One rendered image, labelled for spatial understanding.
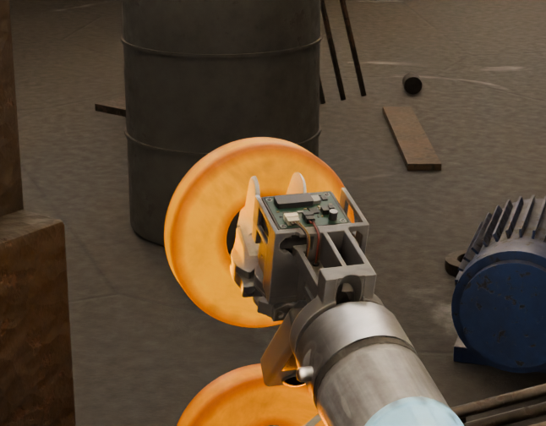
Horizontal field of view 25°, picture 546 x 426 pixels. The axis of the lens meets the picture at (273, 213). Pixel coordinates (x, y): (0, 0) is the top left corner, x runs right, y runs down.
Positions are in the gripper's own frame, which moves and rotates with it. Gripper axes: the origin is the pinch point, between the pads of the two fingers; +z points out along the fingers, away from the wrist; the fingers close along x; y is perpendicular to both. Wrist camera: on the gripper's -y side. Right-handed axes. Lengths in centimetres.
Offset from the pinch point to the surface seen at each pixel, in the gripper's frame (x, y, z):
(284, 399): -1.4, -15.0, -6.6
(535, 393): -28.0, -21.1, -4.0
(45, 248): 15.8, -11.4, 14.1
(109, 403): -11, -127, 120
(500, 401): -24.3, -21.5, -4.1
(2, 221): 19.3, -10.1, 17.2
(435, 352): -90, -127, 122
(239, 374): 2.0, -13.6, -4.4
